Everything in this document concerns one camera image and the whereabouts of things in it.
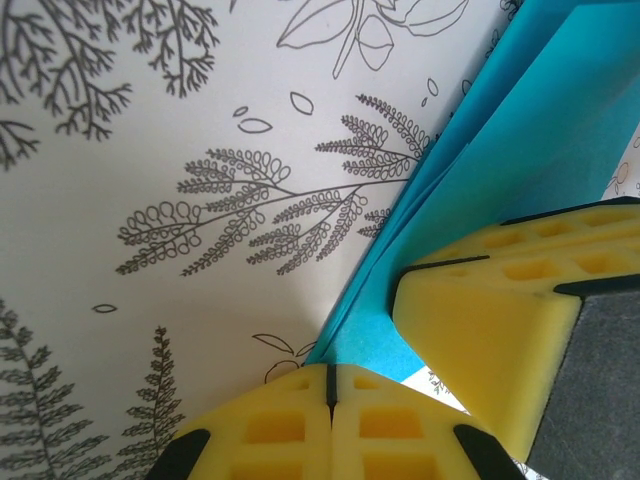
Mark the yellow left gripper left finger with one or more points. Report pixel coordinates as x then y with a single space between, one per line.
280 435

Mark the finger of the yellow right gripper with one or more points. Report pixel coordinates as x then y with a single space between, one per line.
560 235
490 340

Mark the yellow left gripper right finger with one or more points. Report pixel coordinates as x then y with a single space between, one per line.
390 435

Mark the blue square paper sheet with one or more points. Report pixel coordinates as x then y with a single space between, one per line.
550 125

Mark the floral patterned table cover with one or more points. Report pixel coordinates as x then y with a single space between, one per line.
150 225

